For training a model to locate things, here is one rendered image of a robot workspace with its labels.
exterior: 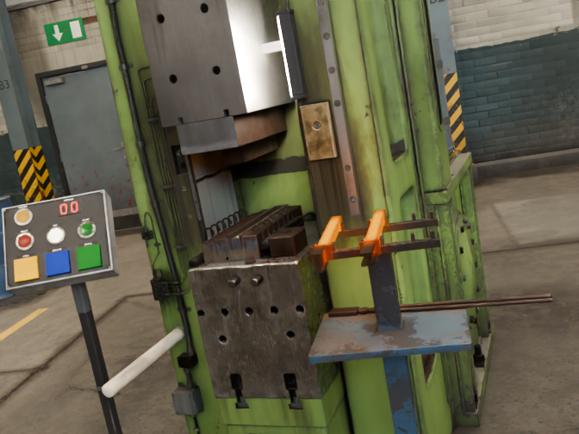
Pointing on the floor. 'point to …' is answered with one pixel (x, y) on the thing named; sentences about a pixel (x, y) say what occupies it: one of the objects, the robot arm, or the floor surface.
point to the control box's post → (96, 355)
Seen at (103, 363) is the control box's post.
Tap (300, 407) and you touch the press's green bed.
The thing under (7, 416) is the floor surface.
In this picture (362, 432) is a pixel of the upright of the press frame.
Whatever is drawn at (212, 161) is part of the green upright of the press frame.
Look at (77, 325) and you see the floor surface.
